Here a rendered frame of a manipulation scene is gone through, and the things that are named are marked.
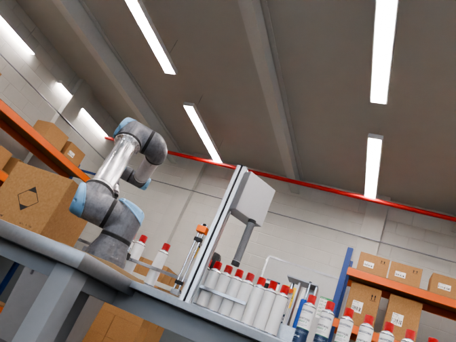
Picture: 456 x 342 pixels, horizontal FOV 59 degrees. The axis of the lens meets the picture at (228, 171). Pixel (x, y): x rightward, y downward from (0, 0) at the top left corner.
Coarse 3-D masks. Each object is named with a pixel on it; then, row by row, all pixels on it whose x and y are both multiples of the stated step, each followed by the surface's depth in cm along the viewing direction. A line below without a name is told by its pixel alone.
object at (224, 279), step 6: (228, 270) 176; (222, 276) 174; (228, 276) 174; (222, 282) 173; (228, 282) 174; (216, 288) 172; (222, 288) 172; (216, 294) 171; (210, 300) 171; (216, 300) 170; (222, 300) 171; (210, 306) 169; (216, 306) 169; (216, 312) 169
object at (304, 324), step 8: (312, 296) 163; (304, 304) 162; (312, 304) 162; (304, 312) 160; (312, 312) 160; (304, 320) 158; (296, 328) 159; (304, 328) 157; (296, 336) 157; (304, 336) 156
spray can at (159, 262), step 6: (168, 246) 189; (162, 252) 186; (156, 258) 185; (162, 258) 185; (156, 264) 184; (162, 264) 185; (150, 270) 183; (150, 276) 181; (156, 276) 182; (150, 282) 180
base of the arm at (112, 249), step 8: (104, 232) 144; (96, 240) 142; (104, 240) 141; (112, 240) 142; (120, 240) 143; (88, 248) 141; (96, 248) 139; (104, 248) 139; (112, 248) 141; (120, 248) 142; (128, 248) 148; (104, 256) 138; (112, 256) 139; (120, 256) 141; (120, 264) 141
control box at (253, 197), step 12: (252, 180) 178; (240, 192) 175; (252, 192) 177; (264, 192) 182; (240, 204) 173; (252, 204) 177; (264, 204) 181; (240, 216) 178; (252, 216) 176; (264, 216) 180
